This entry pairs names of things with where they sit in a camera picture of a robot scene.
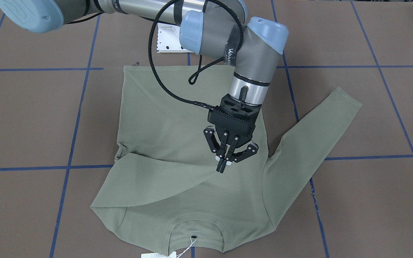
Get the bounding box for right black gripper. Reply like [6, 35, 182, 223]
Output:
[203, 94, 262, 163]

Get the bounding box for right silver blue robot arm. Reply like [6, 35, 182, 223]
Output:
[0, 0, 289, 170]

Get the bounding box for olive green long-sleeve shirt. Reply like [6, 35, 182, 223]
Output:
[90, 66, 362, 255]

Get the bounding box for white paper hang tag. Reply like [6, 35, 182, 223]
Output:
[140, 236, 197, 258]

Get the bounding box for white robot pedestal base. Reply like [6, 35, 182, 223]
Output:
[156, 23, 192, 53]

